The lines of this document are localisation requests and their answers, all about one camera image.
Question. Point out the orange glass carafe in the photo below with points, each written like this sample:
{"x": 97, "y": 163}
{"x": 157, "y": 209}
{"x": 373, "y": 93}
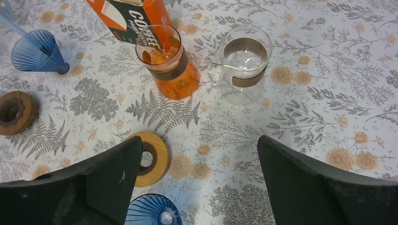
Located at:
{"x": 160, "y": 49}

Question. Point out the blue dripper on left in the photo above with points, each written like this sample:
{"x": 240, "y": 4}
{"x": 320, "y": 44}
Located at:
{"x": 36, "y": 51}

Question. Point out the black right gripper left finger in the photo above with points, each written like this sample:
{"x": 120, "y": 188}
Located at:
{"x": 95, "y": 191}

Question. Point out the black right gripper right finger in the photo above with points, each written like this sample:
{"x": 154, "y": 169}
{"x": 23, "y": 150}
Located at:
{"x": 306, "y": 191}

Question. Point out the floral tablecloth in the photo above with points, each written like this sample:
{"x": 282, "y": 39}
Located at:
{"x": 330, "y": 91}

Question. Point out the orange coffee filter box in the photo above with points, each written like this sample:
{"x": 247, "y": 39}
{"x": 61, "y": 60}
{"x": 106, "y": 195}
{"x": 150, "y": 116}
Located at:
{"x": 126, "y": 18}

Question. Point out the clear glass carafe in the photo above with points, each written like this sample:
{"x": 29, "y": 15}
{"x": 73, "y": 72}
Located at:
{"x": 243, "y": 55}

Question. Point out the blue glass dripper cone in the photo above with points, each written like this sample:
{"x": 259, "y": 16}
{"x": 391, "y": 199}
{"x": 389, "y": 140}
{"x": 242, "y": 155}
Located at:
{"x": 152, "y": 209}

